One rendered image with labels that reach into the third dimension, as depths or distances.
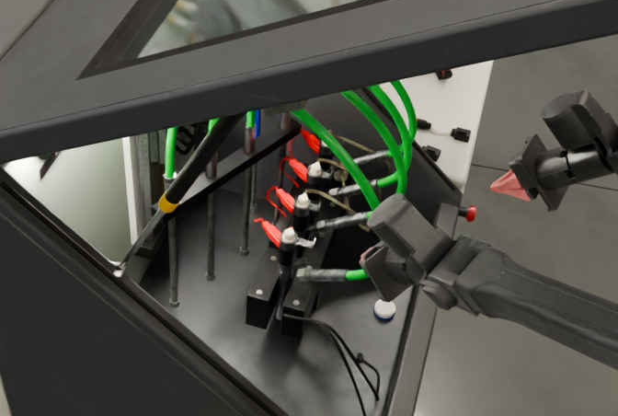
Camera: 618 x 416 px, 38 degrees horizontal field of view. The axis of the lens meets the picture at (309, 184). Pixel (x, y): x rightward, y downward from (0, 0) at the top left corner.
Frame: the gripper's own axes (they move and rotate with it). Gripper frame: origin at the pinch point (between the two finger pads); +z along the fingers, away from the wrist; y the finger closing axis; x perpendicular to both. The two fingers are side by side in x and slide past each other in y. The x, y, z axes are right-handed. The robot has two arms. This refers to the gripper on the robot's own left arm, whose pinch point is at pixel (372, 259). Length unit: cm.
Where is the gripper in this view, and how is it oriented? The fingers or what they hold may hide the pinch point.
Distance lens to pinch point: 128.2
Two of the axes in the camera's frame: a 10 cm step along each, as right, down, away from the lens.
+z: -3.9, 0.4, 9.2
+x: 5.1, 8.4, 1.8
